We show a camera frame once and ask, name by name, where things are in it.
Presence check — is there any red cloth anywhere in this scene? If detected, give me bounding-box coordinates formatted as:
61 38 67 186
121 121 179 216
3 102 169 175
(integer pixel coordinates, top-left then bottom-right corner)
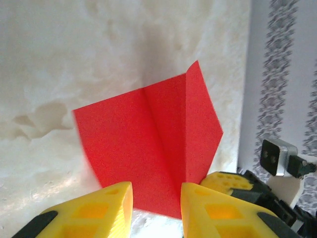
72 60 224 220

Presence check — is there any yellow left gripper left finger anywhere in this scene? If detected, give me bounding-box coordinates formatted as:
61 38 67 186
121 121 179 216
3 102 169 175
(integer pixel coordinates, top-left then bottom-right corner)
11 181 134 238

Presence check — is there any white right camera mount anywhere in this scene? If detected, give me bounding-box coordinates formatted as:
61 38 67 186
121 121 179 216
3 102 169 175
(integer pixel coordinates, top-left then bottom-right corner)
268 171 308 208

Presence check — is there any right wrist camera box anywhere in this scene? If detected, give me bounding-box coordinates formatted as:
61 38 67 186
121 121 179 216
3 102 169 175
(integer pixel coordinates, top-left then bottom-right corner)
259 138 317 178

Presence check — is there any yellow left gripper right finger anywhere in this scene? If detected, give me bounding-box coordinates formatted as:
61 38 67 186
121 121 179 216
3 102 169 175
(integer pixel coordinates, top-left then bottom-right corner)
180 182 302 238

